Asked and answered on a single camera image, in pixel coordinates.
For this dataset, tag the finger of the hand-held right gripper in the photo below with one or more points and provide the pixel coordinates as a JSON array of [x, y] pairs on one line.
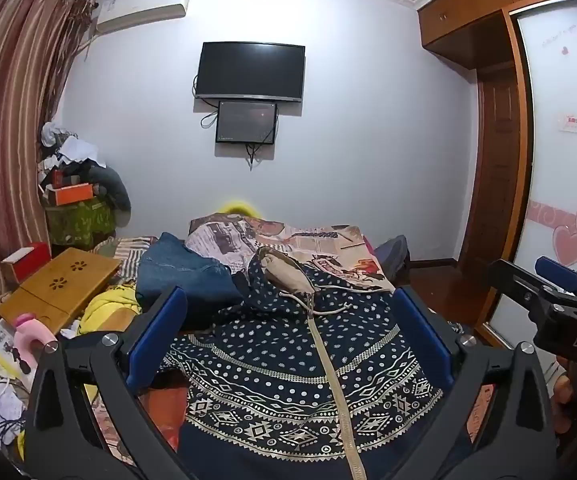
[[516, 285], [558, 272]]

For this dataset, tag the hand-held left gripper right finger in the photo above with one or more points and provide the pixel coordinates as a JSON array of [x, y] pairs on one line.
[[418, 332]]

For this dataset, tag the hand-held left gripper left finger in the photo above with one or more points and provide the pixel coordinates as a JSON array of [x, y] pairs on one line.
[[158, 332]]

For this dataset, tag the navy patterned hoodie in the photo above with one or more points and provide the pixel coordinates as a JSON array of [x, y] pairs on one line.
[[278, 385]]

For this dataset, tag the pile of clothes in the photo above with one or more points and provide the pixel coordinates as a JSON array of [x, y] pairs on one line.
[[66, 155]]

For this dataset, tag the person's right hand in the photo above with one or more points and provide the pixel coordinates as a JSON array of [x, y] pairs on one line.
[[562, 402]]

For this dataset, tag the yellow cloth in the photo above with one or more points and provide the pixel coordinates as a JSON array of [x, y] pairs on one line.
[[108, 307]]

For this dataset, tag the blue jeans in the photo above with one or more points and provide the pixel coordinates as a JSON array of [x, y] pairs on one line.
[[183, 275]]

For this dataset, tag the striped bed sheet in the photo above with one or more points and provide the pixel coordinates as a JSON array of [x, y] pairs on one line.
[[123, 252]]

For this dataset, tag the wooden folding lap desk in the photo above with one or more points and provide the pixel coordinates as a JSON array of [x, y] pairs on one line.
[[58, 282]]

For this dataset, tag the white heart-sticker sliding door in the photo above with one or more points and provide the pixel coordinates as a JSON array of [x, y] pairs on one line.
[[563, 150]]

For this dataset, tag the pink plastic toy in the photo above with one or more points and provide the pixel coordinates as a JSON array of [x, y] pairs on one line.
[[31, 335]]

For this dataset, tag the green patterned cloth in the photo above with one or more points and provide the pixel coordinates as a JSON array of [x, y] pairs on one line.
[[81, 220]]

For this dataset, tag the red and white box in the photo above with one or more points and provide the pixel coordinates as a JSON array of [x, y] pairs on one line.
[[26, 262]]

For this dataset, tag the orange box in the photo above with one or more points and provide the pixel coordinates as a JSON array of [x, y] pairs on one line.
[[71, 194]]

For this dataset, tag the striped red curtain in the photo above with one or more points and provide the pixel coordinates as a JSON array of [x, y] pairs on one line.
[[8, 135]]

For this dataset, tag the wooden wardrobe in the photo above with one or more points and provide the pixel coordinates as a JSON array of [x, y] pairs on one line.
[[483, 10]]

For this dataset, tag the white air conditioner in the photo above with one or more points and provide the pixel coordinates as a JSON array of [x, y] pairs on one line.
[[141, 5]]

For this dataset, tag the wall switch with sticker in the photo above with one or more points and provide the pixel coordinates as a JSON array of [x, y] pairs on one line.
[[571, 124]]

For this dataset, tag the small black wall monitor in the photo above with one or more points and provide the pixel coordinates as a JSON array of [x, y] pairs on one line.
[[246, 122]]

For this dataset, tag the wall-mounted black television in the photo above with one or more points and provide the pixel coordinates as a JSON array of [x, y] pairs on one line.
[[251, 70]]

